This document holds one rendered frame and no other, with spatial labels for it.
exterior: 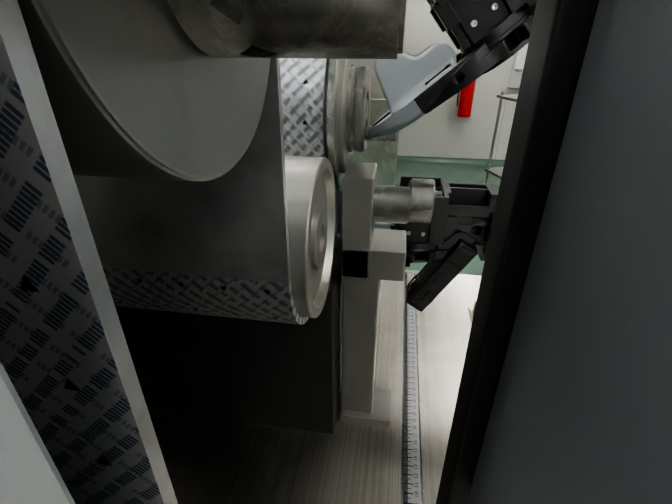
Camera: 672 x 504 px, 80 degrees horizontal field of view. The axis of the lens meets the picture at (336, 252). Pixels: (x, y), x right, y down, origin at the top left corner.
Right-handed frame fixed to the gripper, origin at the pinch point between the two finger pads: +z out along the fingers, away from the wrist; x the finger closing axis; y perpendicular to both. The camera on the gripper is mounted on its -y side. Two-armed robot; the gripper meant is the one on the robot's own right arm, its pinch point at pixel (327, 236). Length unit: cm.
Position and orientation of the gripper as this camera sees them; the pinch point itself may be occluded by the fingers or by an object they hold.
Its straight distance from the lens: 50.4
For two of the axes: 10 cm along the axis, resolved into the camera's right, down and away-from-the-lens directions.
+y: 0.0, -8.8, -4.7
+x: -1.5, 4.7, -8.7
